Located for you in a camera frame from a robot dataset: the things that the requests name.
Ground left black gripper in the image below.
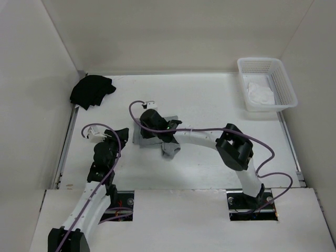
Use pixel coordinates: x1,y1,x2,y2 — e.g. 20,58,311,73
100,128,129,169

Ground grey tank top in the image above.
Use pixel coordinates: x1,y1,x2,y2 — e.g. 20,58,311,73
132,122,181,160

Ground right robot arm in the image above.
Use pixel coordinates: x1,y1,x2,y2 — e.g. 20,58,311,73
140,109,265,209

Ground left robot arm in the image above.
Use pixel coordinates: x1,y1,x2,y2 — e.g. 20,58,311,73
47,123,129,251

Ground folded black tank tops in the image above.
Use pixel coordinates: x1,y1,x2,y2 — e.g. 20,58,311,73
69,75,116,110

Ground white tank top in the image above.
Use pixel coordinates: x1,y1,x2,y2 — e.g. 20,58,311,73
247,82,275,105

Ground white plastic basket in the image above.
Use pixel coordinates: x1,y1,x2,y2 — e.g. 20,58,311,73
237,57,298,112

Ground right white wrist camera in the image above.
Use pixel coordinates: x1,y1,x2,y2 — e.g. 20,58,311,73
142,101,158,111

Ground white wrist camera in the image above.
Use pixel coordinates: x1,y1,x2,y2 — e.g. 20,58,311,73
142,101,158,111
86,125,107,143

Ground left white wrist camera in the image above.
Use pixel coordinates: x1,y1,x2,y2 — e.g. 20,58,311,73
86,125,107,143

